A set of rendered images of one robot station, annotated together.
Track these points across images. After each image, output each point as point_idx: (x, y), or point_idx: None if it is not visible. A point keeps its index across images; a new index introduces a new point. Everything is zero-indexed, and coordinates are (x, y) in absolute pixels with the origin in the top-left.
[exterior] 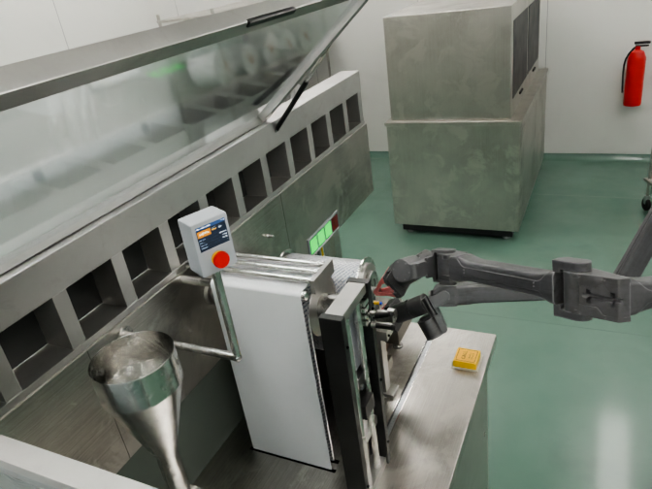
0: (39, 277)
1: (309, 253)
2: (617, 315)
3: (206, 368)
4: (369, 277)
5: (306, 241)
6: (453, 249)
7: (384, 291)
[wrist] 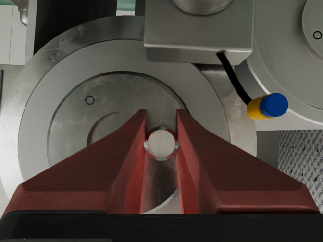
0: None
1: (0, 79)
2: None
3: None
4: (152, 212)
5: (1, 109)
6: None
7: (143, 123)
